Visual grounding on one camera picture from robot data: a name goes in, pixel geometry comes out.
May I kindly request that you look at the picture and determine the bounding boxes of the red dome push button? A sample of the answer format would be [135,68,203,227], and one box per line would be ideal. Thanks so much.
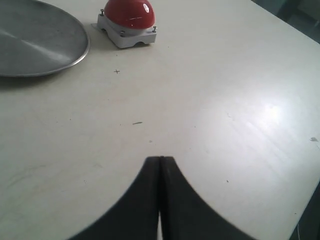
[96,0,157,49]

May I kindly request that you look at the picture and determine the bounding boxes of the round silver metal plate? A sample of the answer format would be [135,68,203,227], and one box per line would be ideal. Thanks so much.
[0,0,91,78]

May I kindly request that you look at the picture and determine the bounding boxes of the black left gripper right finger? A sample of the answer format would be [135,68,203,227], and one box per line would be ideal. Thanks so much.
[159,156,253,240]

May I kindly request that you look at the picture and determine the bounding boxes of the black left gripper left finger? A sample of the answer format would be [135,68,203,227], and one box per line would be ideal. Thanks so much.
[71,156,160,240]

